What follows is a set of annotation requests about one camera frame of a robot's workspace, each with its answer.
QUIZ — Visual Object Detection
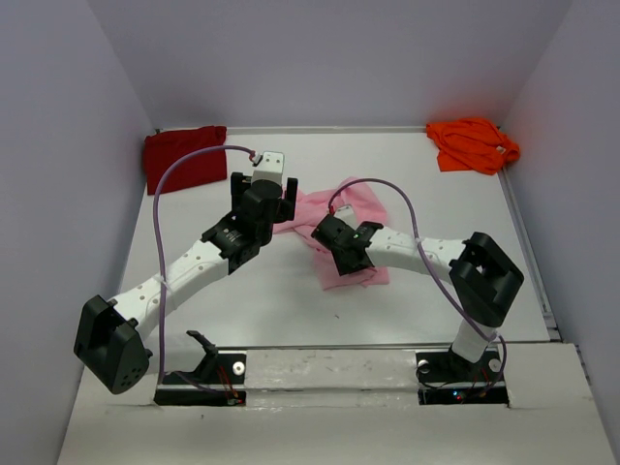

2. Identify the pink t shirt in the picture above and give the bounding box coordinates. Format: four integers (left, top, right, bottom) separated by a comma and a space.
273, 184, 389, 291

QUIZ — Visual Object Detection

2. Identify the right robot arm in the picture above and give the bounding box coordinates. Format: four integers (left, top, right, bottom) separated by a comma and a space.
311, 215, 524, 380

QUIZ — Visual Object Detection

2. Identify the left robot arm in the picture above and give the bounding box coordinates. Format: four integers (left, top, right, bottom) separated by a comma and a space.
74, 172, 298, 395

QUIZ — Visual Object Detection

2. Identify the dark red folded t shirt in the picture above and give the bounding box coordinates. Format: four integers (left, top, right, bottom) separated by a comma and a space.
143, 125, 229, 197

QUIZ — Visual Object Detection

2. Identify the orange t shirt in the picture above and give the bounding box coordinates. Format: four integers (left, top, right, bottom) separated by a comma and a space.
425, 117, 520, 175

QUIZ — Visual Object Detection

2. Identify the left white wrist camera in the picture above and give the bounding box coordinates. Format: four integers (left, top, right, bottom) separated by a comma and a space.
251, 151, 285, 185

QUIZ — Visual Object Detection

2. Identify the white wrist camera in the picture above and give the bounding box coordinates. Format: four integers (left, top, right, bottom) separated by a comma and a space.
251, 151, 285, 185
335, 204, 356, 219

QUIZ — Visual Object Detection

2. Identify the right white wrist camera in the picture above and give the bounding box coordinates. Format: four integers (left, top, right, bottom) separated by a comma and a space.
335, 204, 356, 219

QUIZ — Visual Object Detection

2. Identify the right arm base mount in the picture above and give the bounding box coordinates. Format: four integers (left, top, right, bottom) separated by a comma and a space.
416, 349, 510, 406

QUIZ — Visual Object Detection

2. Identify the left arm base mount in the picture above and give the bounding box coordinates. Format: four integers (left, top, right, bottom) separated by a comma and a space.
154, 330, 247, 407

